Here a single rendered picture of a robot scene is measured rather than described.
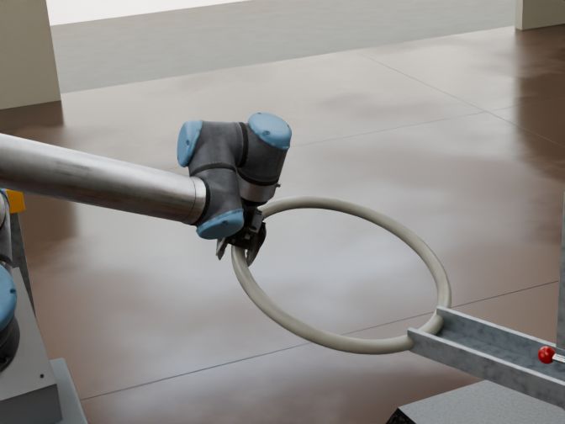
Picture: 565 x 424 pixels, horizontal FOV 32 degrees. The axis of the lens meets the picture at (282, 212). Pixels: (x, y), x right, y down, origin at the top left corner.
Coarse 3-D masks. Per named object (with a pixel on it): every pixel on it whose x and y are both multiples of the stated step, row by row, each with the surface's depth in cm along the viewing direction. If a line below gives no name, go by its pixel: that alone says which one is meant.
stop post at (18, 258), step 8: (8, 192) 296; (16, 192) 297; (16, 200) 298; (16, 208) 298; (24, 208) 300; (16, 216) 301; (16, 224) 302; (16, 232) 303; (16, 240) 304; (16, 248) 305; (16, 256) 305; (24, 256) 307; (16, 264) 306; (24, 264) 307; (24, 272) 308; (24, 280) 309; (32, 296) 312; (32, 304) 313
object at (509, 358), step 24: (456, 312) 202; (432, 336) 194; (456, 336) 202; (480, 336) 199; (504, 336) 195; (528, 336) 192; (456, 360) 191; (480, 360) 187; (504, 360) 193; (528, 360) 192; (504, 384) 185; (528, 384) 181; (552, 384) 178
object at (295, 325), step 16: (272, 208) 220; (288, 208) 224; (304, 208) 227; (320, 208) 228; (336, 208) 228; (352, 208) 228; (368, 208) 229; (384, 224) 227; (400, 224) 227; (416, 240) 224; (240, 256) 204; (432, 256) 220; (240, 272) 200; (432, 272) 218; (256, 288) 197; (448, 288) 212; (256, 304) 196; (272, 304) 194; (448, 304) 208; (272, 320) 194; (288, 320) 192; (432, 320) 203; (304, 336) 191; (320, 336) 191; (336, 336) 192; (352, 352) 192; (368, 352) 192; (384, 352) 194
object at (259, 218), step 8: (248, 200) 203; (248, 208) 198; (256, 208) 205; (248, 216) 202; (256, 216) 205; (264, 216) 208; (248, 224) 202; (256, 224) 203; (240, 232) 202; (248, 232) 201; (256, 232) 201; (232, 240) 203; (240, 240) 203; (248, 240) 203; (248, 248) 204
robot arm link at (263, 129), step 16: (256, 128) 189; (272, 128) 190; (288, 128) 192; (256, 144) 189; (272, 144) 189; (288, 144) 192; (256, 160) 191; (272, 160) 192; (240, 176) 196; (256, 176) 194; (272, 176) 195
